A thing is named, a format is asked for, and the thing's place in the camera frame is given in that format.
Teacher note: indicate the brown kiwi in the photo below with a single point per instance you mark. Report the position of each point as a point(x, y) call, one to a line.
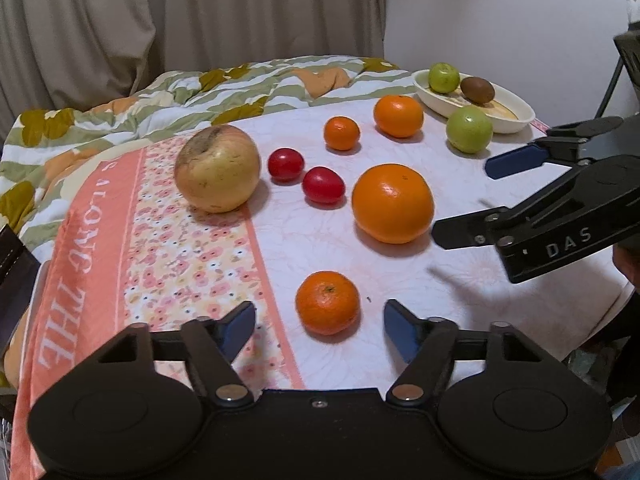
point(477, 90)

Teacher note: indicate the black metal stand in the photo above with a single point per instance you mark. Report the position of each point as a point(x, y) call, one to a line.
point(627, 47)

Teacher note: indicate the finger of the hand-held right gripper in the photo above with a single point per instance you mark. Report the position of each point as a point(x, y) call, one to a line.
point(515, 160)
point(465, 232)

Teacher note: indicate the beige curtain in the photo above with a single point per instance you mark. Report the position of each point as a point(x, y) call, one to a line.
point(200, 10)

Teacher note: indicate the tangerine with green stem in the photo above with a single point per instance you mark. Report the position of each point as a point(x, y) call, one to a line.
point(327, 303)

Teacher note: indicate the green apple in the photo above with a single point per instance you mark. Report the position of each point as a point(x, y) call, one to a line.
point(444, 78)
point(469, 130)

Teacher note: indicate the pink floral printed towel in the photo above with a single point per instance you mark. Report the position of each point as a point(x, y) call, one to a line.
point(300, 245)

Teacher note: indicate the small orange tangerine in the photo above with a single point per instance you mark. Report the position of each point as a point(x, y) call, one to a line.
point(341, 133)

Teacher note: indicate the large yellow apple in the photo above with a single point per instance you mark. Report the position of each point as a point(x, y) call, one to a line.
point(217, 170)

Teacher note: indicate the green striped floral quilt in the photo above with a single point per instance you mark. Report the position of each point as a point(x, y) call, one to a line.
point(75, 127)

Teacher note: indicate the medium orange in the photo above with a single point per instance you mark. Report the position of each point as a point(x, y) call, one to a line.
point(398, 116)

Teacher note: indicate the large orange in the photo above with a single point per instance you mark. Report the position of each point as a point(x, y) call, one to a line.
point(392, 203)

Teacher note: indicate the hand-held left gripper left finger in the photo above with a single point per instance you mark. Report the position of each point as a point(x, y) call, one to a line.
point(237, 331)

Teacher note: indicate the red tomato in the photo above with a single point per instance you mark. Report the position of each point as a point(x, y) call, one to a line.
point(285, 165)
point(320, 186)

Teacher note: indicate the white oval dish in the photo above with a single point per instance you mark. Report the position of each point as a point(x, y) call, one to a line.
point(511, 110)

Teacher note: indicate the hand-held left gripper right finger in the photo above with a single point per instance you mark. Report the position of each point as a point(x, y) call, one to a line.
point(400, 329)

